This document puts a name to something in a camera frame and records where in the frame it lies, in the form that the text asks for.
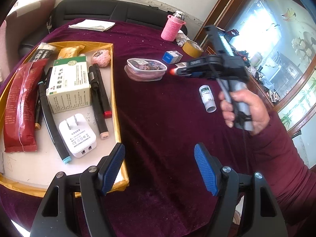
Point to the black sofa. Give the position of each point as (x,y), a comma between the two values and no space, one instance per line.
(113,10)

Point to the maroon tablecloth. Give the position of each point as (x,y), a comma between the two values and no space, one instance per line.
(160,123)

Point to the long white ointment box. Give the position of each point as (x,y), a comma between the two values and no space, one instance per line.
(181,64)

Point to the white pill bottle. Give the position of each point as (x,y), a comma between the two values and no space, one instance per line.
(207,98)

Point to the yellow tape roll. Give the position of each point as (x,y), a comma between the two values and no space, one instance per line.
(192,49)

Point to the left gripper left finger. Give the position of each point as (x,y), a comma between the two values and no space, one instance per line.
(56,215)

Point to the yellow cracker packet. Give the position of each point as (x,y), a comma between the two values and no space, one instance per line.
(70,52)

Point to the white charger plug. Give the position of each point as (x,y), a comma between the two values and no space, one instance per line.
(78,136)

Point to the crumpled white tissue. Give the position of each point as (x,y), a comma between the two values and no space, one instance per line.
(181,38)

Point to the blue white small box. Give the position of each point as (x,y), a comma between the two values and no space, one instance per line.
(172,57)

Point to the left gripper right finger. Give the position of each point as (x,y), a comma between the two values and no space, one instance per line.
(261,215)

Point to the pink zipper pouch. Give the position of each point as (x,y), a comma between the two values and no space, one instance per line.
(145,70)

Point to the yellow taped foam box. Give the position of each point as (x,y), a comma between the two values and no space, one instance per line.
(31,172)

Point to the white green medicine box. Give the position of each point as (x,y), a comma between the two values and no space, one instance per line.
(69,86)

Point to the black marker orange cap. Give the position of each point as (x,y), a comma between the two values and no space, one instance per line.
(38,114)

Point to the black marker red cap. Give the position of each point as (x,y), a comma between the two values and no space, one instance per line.
(107,112)

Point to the pink knit covered bottle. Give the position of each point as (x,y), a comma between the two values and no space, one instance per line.
(174,23)

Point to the maroon armchair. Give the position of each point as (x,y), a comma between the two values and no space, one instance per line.
(17,27)

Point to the black snack packet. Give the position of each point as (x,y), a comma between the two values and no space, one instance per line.
(43,51)

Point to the black marker teal cap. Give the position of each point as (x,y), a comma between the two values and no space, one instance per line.
(51,126)

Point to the pink fluffy ball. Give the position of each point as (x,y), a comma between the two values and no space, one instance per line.
(101,57)

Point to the wooden cabinet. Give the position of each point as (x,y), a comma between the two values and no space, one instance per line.
(277,38)

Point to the black marker pen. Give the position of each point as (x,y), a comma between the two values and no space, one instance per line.
(96,104)

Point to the maroon sleeve forearm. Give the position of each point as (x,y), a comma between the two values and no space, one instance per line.
(290,180)

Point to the white paper booklet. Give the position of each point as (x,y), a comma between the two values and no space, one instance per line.
(93,25)

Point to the red snack packet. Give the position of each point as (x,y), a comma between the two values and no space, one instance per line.
(19,121)

